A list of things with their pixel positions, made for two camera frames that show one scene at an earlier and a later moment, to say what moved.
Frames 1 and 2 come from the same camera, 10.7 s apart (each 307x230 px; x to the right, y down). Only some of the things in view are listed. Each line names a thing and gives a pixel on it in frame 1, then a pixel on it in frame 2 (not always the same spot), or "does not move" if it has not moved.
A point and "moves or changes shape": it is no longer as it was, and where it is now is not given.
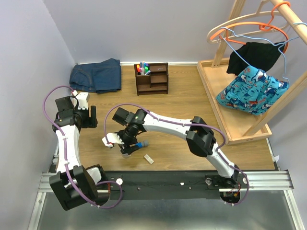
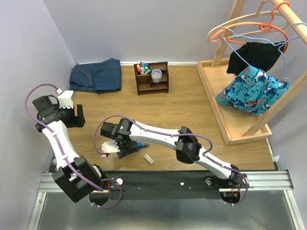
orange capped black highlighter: x=137 y=67 does not move
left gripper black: x=91 y=121 -> x=78 y=120
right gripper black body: x=127 y=136 does not move
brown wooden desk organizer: x=156 y=82 does not move
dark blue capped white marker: x=147 y=73 does not move
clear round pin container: x=126 y=155 moves or changes shape
